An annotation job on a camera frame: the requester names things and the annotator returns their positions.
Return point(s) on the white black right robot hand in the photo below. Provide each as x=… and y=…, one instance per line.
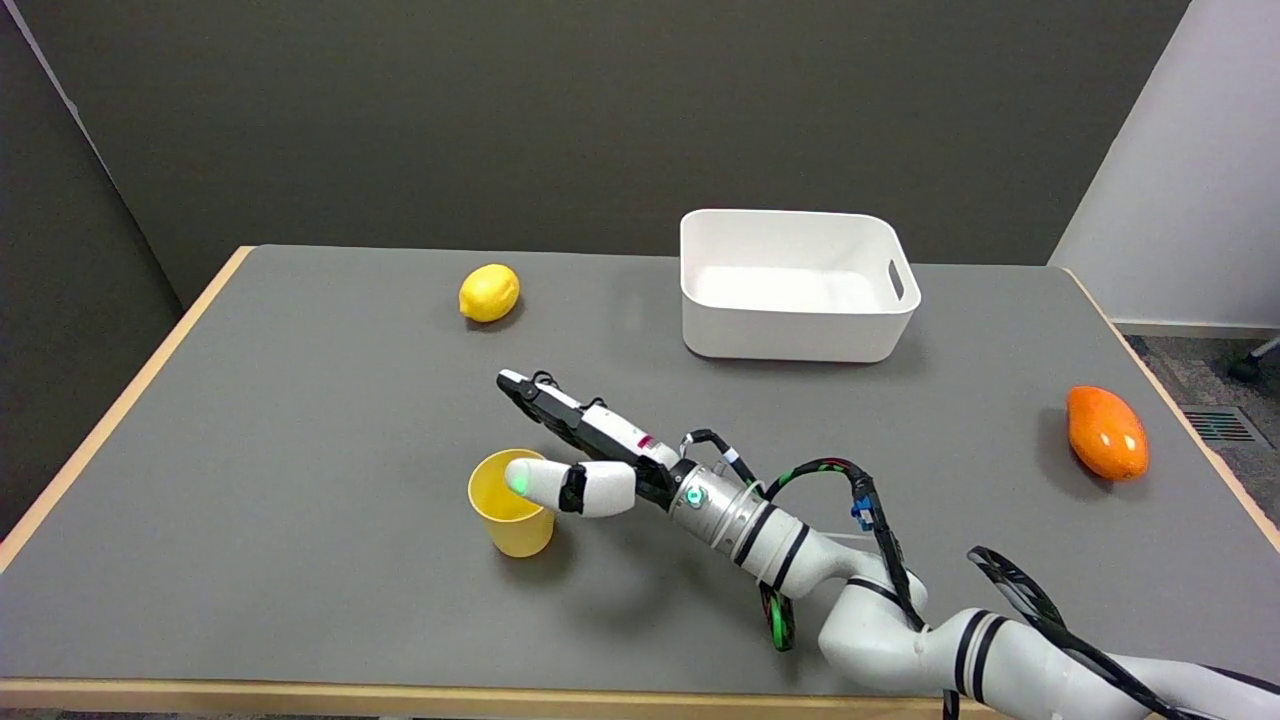
x=600, y=440

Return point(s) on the yellow plastic cup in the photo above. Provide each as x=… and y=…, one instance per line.
x=515, y=525

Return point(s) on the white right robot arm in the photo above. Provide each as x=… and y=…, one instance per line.
x=800, y=555

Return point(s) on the yellow lemon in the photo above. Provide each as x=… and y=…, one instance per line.
x=489, y=293

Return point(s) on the white plastic storage bin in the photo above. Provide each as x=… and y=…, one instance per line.
x=780, y=320

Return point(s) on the orange mango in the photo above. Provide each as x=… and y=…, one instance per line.
x=1105, y=435

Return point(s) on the floor vent grille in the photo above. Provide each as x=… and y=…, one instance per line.
x=1220, y=426

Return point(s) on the black chair caster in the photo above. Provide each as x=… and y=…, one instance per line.
x=1246, y=368

